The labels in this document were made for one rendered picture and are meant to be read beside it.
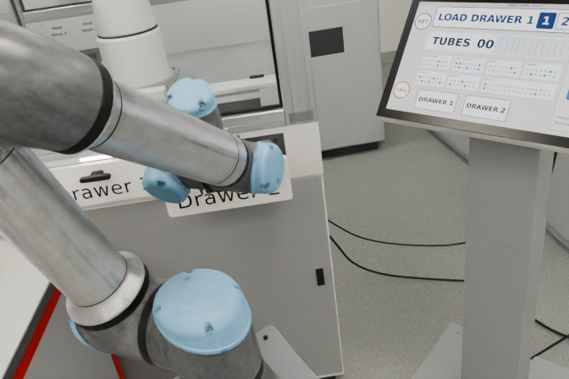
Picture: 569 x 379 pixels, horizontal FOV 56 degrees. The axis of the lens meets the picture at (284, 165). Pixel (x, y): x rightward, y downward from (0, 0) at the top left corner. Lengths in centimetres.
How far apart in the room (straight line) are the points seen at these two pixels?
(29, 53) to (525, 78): 95
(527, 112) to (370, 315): 118
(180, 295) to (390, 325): 143
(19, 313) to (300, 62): 81
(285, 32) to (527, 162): 61
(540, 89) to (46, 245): 93
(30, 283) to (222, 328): 71
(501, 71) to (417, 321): 114
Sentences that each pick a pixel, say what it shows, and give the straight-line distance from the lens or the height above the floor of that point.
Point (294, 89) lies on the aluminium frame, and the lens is 128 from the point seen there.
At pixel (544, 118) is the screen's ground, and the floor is 100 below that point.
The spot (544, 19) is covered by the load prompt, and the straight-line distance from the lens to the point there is 124.
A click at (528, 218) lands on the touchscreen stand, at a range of 136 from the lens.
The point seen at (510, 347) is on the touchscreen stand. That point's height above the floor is 30.
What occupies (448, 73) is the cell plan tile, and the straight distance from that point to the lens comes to 124.
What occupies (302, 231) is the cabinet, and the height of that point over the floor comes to 63.
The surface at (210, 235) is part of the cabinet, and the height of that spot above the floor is 66.
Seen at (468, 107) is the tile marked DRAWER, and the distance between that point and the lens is 120.
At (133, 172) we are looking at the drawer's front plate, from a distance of 136.
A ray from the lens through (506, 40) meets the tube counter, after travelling 124.
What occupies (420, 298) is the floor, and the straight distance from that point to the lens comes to 219.
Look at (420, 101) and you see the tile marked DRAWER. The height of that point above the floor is 100.
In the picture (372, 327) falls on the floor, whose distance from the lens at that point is 207.
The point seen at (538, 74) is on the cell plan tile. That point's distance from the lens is 119.
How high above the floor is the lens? 145
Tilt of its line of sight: 27 degrees down
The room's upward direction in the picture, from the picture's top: 8 degrees counter-clockwise
